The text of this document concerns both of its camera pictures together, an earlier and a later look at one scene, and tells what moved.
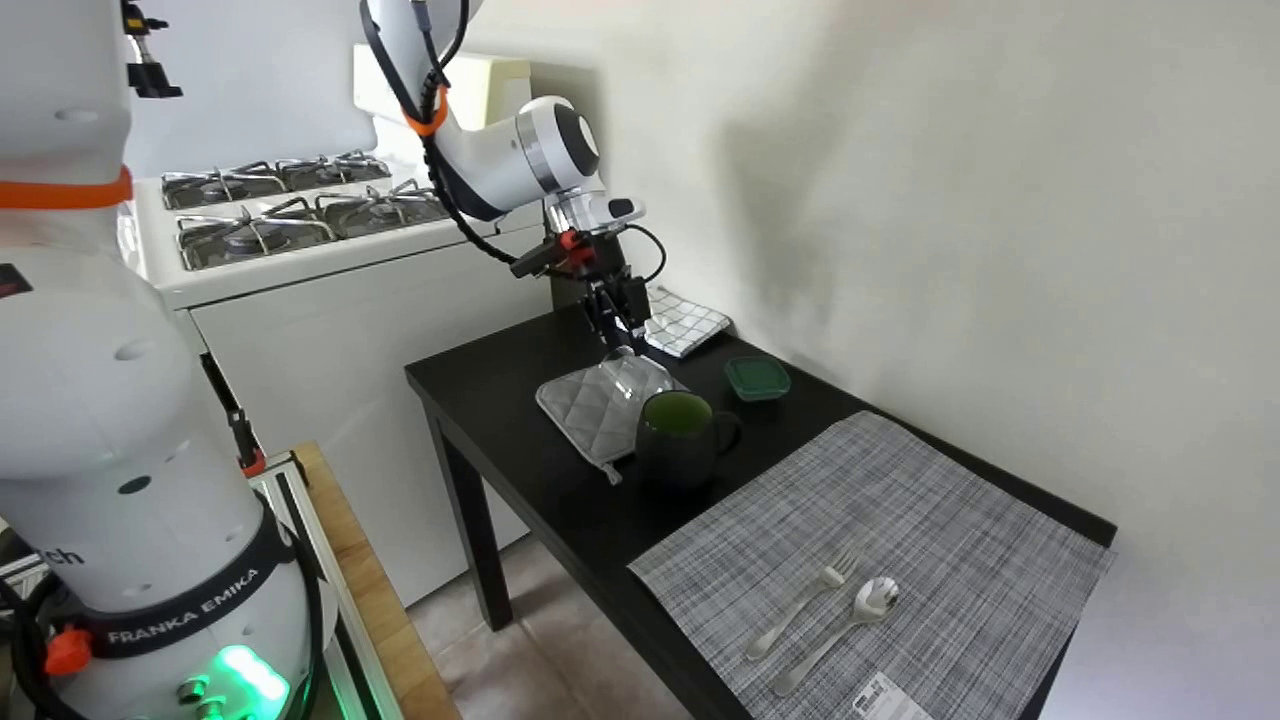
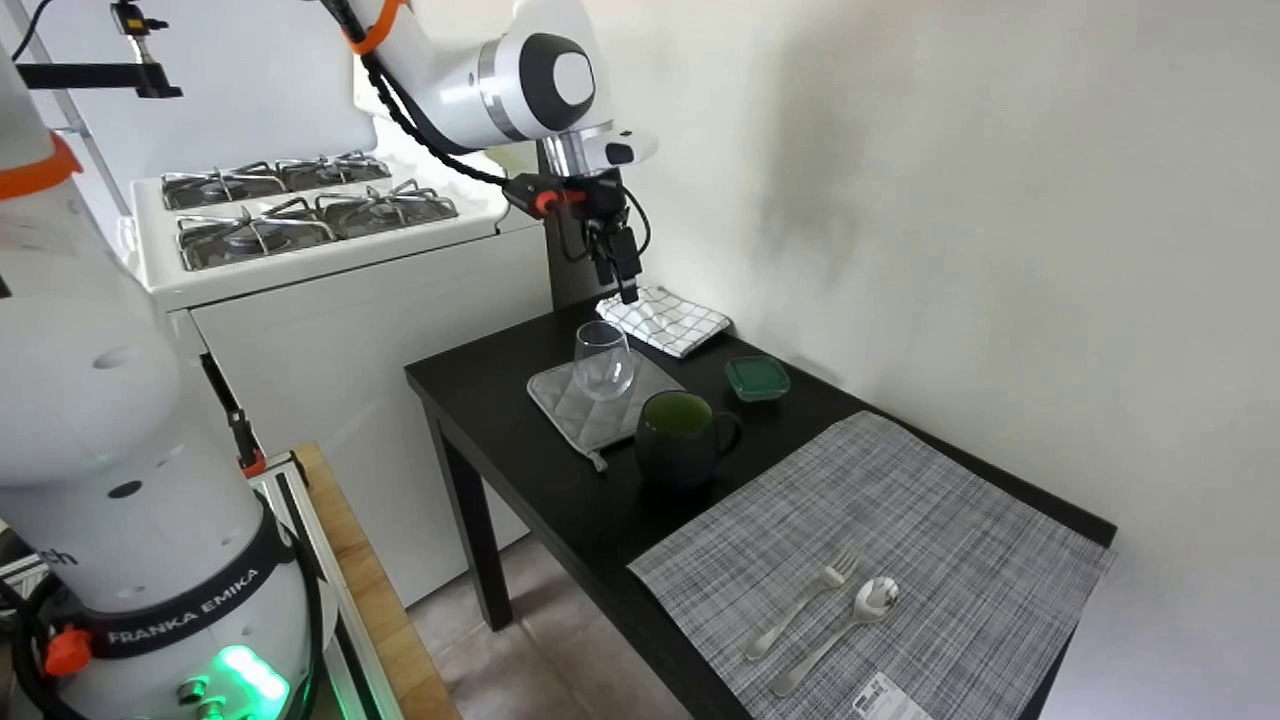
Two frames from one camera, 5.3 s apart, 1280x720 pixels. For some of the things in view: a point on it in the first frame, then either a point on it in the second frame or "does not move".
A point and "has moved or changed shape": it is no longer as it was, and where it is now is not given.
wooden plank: (409, 679) does not move
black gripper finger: (602, 313) to (604, 259)
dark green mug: (676, 438) does not move
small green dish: (757, 378) does not move
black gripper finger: (635, 307) to (630, 266)
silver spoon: (875, 597) does not move
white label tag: (881, 696) does not move
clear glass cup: (621, 384) has moved or changed shape
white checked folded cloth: (676, 322) does not move
